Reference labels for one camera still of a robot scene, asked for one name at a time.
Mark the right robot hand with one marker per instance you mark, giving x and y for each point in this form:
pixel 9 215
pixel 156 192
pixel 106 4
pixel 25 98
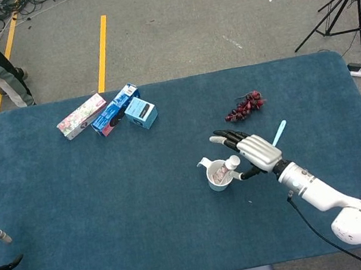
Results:
pixel 259 151

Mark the white toothpaste tube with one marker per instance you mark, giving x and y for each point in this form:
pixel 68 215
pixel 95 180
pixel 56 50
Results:
pixel 233 162

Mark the light blue toothbrush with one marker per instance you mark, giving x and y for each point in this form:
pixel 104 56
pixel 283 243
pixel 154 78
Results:
pixel 280 129

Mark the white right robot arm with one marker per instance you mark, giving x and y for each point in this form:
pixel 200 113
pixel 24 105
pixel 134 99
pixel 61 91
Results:
pixel 299 181

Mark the blue toothpaste box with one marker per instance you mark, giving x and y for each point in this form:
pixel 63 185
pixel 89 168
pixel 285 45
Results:
pixel 107 114

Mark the floral pink white box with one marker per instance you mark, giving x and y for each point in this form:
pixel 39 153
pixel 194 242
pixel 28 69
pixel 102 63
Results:
pixel 82 116

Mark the red grape bunch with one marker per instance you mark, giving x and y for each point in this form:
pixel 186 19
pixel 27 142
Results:
pixel 245 107

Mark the light blue cube box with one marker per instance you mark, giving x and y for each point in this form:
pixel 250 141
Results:
pixel 140 114

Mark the blue table mat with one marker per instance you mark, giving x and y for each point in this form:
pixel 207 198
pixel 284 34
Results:
pixel 109 206

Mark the short yellow floor tape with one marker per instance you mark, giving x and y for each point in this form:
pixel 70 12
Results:
pixel 102 51

